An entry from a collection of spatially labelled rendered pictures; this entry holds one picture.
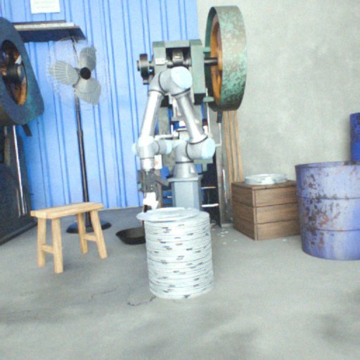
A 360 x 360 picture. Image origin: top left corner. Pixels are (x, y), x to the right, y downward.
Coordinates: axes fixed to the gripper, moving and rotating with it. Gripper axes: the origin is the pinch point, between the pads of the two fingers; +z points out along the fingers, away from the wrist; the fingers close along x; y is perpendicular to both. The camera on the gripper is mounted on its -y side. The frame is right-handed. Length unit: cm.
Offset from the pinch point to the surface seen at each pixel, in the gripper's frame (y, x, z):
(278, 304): -17, 62, 34
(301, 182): -73, 30, -6
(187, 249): 4.1, 33.3, 13.6
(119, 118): -80, -220, -71
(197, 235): -1.0, 34.2, 8.8
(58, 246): 39, -43, 20
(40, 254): 45, -61, 27
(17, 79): 33, -151, -94
